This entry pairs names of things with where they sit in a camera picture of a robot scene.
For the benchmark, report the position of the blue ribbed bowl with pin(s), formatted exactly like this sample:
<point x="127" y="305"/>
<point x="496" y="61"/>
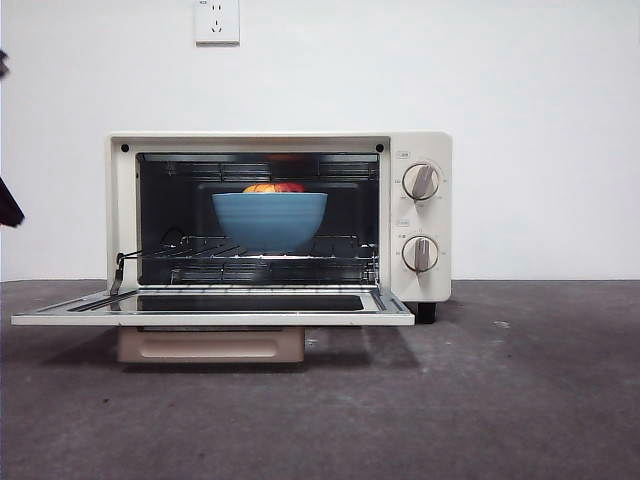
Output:
<point x="270" y="220"/>

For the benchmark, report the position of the glass-windowed oven door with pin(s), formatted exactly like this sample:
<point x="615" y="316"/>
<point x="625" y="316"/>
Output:
<point x="225" y="319"/>

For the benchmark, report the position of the red yellow apple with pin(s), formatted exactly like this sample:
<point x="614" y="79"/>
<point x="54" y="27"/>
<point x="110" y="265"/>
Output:
<point x="272" y="189"/>

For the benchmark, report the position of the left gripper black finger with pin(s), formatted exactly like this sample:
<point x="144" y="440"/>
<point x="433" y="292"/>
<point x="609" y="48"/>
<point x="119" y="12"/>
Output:
<point x="7" y="210"/>

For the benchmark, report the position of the black oven foot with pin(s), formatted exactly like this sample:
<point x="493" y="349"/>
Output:
<point x="426" y="314"/>

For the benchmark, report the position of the cream Toshiba toaster oven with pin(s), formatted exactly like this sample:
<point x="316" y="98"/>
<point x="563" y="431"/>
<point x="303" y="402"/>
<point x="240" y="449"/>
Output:
<point x="250" y="142"/>

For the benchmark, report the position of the cream temperature knob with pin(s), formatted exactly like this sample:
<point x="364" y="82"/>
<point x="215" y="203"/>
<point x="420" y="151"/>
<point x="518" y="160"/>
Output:
<point x="422" y="181"/>

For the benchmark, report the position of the cream timer knob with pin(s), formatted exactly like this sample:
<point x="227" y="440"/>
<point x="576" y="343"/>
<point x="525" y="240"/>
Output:
<point x="421" y="254"/>

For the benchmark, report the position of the white wall socket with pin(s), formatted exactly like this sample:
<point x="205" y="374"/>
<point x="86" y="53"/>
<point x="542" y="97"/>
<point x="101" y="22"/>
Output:
<point x="217" y="30"/>

